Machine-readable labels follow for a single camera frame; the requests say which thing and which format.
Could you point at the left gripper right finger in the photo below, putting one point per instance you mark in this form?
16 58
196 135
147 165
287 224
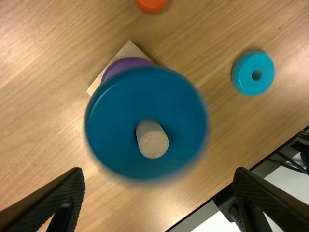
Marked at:
243 188

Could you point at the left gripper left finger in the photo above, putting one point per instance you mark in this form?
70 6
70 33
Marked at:
70 188

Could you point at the wooden peg base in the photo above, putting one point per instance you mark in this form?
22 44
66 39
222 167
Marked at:
152 145

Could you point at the black table edge clamp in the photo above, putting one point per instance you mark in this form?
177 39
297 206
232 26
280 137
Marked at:
223 203

